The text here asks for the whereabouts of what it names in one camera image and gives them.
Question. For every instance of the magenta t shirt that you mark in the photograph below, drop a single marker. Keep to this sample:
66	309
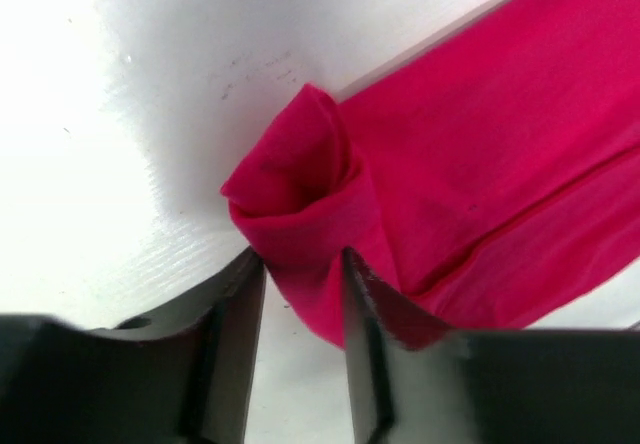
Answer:
491	181

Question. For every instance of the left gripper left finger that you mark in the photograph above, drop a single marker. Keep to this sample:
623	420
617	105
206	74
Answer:
179	373

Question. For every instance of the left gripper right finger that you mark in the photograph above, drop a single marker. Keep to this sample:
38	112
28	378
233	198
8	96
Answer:
414	379

